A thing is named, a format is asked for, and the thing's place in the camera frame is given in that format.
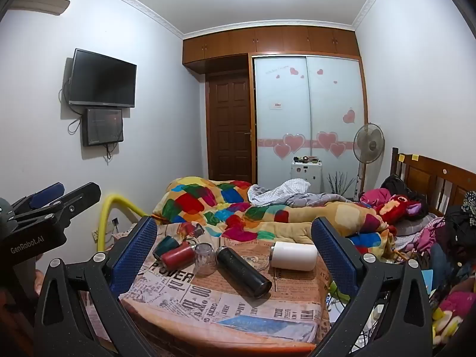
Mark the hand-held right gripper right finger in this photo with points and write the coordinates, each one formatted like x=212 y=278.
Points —
x=334 y=256

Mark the pink cloth pile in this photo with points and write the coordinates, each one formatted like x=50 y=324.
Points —
x=424 y=238

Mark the newspaper print tablecloth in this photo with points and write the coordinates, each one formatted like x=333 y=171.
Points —
x=208 y=305

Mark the black thermos bottle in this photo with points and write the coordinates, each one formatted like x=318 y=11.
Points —
x=241 y=271

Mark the clear glass cup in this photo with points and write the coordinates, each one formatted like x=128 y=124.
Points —
x=205 y=260

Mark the white cup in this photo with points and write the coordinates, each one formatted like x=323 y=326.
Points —
x=293 y=256

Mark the red plush toy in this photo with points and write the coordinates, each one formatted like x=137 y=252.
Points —
x=394 y=208

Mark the wardrobe with heart stickers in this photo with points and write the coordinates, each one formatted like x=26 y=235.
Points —
x=286 y=119

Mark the yellow foam pipe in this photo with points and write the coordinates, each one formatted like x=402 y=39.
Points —
x=111 y=200

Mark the green cup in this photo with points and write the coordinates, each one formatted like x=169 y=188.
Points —
x=167 y=245

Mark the brown wooden headboard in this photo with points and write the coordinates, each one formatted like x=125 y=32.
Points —
x=427 y=178

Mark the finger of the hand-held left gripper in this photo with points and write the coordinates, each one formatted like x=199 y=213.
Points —
x=80 y=197
x=46 y=195

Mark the colourful patchwork quilt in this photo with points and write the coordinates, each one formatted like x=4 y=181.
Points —
x=208 y=200

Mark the small black wall monitor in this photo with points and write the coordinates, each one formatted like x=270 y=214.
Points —
x=103 y=126

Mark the row of small trinkets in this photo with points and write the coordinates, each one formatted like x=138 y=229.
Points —
x=305 y=159

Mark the dark spiky plant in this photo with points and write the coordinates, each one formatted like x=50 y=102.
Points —
x=340 y=186

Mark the grey checked cloth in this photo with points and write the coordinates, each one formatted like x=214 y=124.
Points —
x=293 y=187

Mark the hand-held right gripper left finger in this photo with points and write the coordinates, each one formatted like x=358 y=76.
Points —
x=135 y=253

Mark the white standing fan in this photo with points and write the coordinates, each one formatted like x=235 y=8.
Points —
x=369 y=142

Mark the black wall television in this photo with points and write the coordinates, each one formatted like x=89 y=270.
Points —
x=102 y=78

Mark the pink garment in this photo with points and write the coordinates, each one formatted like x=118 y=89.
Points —
x=375 y=196

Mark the brown wooden door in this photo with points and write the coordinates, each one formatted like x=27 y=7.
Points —
x=228 y=130

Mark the wall socket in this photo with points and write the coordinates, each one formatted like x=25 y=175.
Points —
x=115 y=224

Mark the small white cabinet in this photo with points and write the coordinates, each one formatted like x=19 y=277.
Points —
x=306 y=174

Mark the yellow plush toy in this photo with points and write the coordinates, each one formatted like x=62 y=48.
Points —
x=446 y=325

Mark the black bag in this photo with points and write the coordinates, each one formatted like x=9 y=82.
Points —
x=396 y=184

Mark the pile of black clothes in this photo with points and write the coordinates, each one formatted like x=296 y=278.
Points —
x=457 y=227

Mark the brown wooden overhead cabinets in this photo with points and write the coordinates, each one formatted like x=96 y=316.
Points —
x=267 y=39

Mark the red cup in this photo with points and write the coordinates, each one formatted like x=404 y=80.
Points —
x=178 y=257

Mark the person's left hand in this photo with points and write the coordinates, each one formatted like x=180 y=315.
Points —
x=38 y=282

